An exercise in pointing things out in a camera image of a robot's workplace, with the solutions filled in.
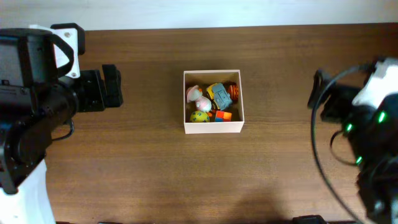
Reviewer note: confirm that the pink open box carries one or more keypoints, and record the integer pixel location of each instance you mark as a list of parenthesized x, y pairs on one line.
[(207, 77)]

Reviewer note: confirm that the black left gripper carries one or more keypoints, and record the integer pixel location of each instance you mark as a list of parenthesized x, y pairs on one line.
[(115, 91)]

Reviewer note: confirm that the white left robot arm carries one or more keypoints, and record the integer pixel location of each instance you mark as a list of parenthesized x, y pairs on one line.
[(26, 137)]

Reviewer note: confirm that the white duck pink hat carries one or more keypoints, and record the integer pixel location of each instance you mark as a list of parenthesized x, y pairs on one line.
[(195, 95)]

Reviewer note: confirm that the yellow ball blue letters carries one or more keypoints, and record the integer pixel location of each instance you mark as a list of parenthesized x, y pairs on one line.
[(199, 117)]

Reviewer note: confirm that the grey yellow toy truck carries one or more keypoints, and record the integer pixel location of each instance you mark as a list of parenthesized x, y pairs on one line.
[(219, 97)]

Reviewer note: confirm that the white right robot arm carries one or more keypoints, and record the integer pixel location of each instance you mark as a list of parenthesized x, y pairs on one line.
[(372, 135)]

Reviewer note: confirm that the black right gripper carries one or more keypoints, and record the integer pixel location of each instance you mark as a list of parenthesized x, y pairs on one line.
[(338, 93)]

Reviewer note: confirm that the colourful puzzle cube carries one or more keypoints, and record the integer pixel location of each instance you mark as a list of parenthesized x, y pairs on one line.
[(222, 116)]

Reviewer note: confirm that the orange round spinner toy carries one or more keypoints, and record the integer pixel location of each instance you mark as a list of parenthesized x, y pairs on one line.
[(233, 91)]

